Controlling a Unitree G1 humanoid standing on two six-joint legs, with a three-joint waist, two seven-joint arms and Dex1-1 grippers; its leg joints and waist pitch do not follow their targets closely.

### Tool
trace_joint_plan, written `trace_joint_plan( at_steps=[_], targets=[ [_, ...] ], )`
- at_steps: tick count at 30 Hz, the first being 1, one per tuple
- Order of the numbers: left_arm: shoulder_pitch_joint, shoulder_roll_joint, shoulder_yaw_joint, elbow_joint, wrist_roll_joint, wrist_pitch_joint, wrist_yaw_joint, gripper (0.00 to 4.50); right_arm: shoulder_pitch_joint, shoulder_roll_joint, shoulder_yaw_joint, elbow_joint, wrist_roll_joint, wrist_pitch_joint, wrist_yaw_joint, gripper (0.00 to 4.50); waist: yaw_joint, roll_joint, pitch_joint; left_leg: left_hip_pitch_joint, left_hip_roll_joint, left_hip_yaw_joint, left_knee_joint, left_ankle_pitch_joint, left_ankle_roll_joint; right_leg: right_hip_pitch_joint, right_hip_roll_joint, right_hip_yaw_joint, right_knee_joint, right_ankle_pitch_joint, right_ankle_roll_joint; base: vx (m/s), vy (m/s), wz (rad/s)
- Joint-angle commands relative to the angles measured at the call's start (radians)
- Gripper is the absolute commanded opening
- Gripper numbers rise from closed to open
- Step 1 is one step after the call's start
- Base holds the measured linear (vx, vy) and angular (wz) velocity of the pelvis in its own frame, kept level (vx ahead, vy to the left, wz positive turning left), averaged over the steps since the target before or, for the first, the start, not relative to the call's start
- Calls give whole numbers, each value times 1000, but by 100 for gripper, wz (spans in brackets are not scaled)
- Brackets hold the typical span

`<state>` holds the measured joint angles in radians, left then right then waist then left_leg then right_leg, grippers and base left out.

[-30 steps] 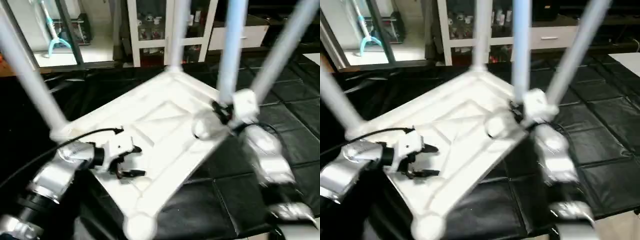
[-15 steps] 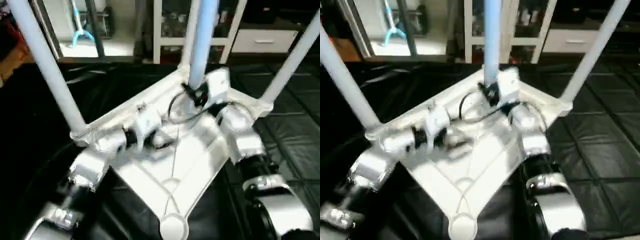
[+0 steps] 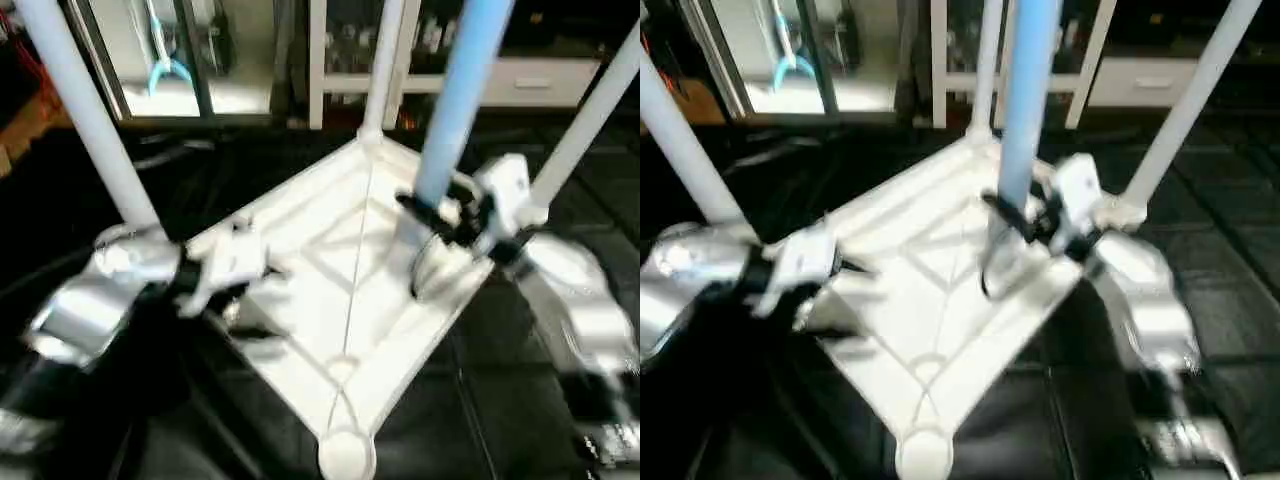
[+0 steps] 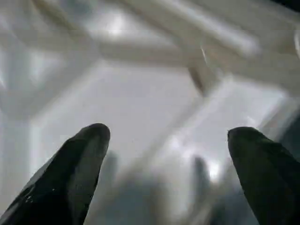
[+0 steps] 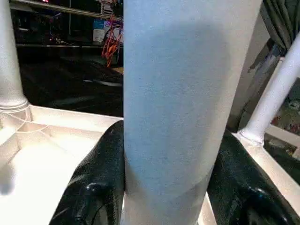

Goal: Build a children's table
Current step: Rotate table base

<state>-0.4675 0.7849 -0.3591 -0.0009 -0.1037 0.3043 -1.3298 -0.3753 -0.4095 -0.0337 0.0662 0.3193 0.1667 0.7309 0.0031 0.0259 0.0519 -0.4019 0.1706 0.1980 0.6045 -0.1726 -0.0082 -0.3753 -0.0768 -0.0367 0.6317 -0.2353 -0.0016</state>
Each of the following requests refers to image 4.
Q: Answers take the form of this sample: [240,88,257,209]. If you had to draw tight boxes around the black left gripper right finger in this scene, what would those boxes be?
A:
[227,127,300,225]

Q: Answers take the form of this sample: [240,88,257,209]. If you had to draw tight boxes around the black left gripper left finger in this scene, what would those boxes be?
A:
[0,123,112,225]

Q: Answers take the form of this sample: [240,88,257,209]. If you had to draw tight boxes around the white plastic table top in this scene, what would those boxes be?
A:
[0,0,300,225]

